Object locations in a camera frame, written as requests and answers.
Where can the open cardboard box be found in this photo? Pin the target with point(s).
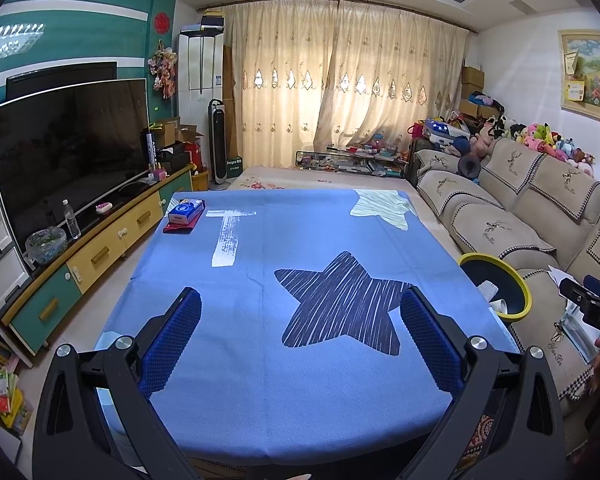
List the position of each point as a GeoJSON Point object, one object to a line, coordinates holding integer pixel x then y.
{"type": "Point", "coordinates": [172, 132]}

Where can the dark neck pillow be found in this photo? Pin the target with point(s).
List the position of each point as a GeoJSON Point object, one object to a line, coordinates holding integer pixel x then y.
{"type": "Point", "coordinates": [469, 166]}

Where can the green yellow TV stand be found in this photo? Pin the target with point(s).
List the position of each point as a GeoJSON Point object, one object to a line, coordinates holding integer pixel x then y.
{"type": "Point", "coordinates": [110, 245]}

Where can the framed flower painting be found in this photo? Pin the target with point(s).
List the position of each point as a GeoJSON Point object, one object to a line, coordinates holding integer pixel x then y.
{"type": "Point", "coordinates": [597, 75]}

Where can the pile of colourful packets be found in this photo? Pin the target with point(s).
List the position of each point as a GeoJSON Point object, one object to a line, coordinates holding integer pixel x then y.
{"type": "Point", "coordinates": [2, 390]}

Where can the red round wall ornament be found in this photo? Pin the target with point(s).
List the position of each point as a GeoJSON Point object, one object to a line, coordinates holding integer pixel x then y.
{"type": "Point", "coordinates": [162, 23]}

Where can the red container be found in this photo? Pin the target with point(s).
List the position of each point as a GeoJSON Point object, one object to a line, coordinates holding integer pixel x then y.
{"type": "Point", "coordinates": [194, 157]}

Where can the green box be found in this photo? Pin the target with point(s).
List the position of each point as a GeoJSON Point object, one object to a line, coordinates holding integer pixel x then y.
{"type": "Point", "coordinates": [233, 167]}

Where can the large black television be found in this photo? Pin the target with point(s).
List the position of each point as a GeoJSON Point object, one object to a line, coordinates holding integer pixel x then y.
{"type": "Point", "coordinates": [65, 160]}

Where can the blue card box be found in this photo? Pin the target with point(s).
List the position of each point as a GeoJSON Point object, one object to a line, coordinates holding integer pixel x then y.
{"type": "Point", "coordinates": [186, 211]}

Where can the pile of plush toys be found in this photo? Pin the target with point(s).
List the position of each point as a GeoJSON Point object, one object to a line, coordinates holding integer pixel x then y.
{"type": "Point", "coordinates": [540, 140]}

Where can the patterned rug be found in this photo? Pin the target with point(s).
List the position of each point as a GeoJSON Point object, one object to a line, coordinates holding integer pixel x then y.
{"type": "Point", "coordinates": [482, 440]}

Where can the cream curtains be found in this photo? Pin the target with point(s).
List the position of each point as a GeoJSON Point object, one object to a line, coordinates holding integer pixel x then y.
{"type": "Point", "coordinates": [340, 85]}

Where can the glass coffee table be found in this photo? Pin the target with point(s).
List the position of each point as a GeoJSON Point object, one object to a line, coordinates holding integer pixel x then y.
{"type": "Point", "coordinates": [350, 162]}

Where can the black yellow-rimmed trash bin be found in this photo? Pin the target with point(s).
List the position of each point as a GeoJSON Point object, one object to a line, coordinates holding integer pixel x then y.
{"type": "Point", "coordinates": [510, 285]}

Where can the white papers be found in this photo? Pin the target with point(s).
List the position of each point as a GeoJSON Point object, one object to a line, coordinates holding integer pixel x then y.
{"type": "Point", "coordinates": [562, 277]}

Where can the black tower fan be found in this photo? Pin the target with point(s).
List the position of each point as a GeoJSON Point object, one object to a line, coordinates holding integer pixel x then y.
{"type": "Point", "coordinates": [218, 145]}

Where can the beige sofa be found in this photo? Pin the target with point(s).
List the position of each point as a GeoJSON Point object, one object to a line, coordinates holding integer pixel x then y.
{"type": "Point", "coordinates": [485, 220]}

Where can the small pink dish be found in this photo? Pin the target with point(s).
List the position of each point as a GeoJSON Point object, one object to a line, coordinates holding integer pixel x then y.
{"type": "Point", "coordinates": [103, 207]}

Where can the stack of cardboard boxes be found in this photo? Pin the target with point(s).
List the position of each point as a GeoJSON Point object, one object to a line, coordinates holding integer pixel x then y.
{"type": "Point", "coordinates": [472, 90]}

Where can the floral cream mat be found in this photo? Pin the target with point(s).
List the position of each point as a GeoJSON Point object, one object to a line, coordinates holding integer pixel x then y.
{"type": "Point", "coordinates": [280, 180]}

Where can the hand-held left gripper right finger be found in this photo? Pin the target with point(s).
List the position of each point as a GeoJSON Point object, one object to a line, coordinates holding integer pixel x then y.
{"type": "Point", "coordinates": [430, 345]}

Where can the tall brown cardboard box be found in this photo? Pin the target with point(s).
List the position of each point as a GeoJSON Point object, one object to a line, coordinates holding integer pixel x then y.
{"type": "Point", "coordinates": [230, 105]}

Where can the flat red packet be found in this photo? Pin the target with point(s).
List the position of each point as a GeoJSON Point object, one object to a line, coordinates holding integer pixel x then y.
{"type": "Point", "coordinates": [177, 229]}

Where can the hanging flower decoration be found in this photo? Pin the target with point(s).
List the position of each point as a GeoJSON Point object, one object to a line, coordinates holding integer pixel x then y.
{"type": "Point", "coordinates": [162, 70]}

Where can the star-print bag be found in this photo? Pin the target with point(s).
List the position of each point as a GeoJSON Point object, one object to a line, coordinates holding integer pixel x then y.
{"type": "Point", "coordinates": [442, 130]}

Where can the white drawer cabinet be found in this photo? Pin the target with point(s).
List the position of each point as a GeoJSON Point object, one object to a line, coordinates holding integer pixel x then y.
{"type": "Point", "coordinates": [2, 260]}

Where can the clear water bottle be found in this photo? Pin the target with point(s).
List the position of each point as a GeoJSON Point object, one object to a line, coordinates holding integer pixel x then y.
{"type": "Point", "coordinates": [71, 220]}

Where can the blue star-print tablecloth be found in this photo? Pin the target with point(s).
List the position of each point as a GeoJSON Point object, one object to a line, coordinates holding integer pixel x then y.
{"type": "Point", "coordinates": [280, 360]}

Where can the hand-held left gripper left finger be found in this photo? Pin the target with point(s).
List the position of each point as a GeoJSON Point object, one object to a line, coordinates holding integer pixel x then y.
{"type": "Point", "coordinates": [172, 345]}

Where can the yellow card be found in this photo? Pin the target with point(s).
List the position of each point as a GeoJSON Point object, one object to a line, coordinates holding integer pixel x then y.
{"type": "Point", "coordinates": [575, 91]}

